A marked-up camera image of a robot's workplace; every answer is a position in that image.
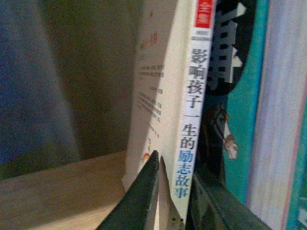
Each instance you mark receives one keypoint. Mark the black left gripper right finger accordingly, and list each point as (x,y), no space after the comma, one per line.
(213,207)

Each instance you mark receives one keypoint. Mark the wooden bookshelf unit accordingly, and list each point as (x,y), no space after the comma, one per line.
(77,196)

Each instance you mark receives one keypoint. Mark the teal hardcover book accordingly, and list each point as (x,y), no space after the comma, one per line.
(254,122)

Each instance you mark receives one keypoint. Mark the white paperback storybook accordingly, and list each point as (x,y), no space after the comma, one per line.
(169,81)

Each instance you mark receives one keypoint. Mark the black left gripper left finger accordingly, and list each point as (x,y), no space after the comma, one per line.
(137,209)

